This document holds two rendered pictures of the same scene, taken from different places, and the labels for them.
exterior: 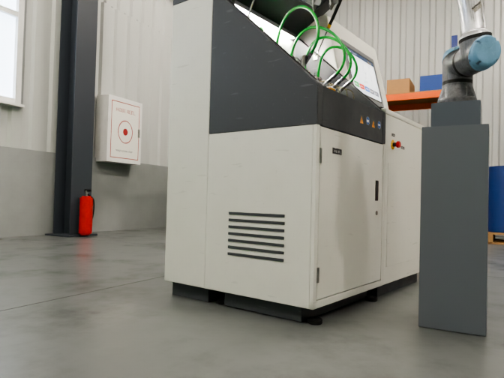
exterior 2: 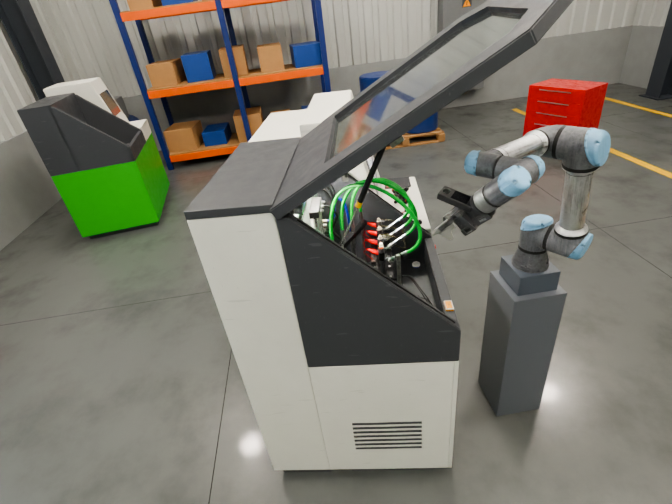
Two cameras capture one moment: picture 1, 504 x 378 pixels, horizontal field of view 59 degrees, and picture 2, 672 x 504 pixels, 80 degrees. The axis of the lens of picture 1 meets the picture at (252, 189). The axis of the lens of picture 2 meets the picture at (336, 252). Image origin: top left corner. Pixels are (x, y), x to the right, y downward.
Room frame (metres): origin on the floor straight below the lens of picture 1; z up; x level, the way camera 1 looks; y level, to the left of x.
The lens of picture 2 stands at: (1.05, 0.64, 1.99)
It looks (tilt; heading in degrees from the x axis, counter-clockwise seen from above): 32 degrees down; 329
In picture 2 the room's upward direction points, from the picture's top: 8 degrees counter-clockwise
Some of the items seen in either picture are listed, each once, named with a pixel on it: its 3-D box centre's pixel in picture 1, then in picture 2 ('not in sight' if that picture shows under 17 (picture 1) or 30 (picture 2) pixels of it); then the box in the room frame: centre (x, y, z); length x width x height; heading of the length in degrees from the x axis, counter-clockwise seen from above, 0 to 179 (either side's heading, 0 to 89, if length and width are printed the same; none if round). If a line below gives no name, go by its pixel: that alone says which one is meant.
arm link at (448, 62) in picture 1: (458, 65); (536, 231); (1.83, -0.84, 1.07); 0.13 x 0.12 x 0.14; 6
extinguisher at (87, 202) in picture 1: (86, 211); not in sight; (5.27, 1.95, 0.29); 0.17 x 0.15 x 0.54; 151
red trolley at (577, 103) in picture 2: not in sight; (560, 120); (3.68, -4.45, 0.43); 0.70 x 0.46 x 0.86; 176
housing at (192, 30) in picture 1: (271, 157); (297, 274); (2.72, -0.11, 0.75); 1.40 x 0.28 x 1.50; 142
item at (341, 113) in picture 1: (352, 118); (438, 288); (2.01, -0.45, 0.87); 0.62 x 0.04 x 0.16; 142
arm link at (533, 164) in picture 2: not in sight; (519, 171); (1.67, -0.39, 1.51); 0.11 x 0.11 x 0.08; 6
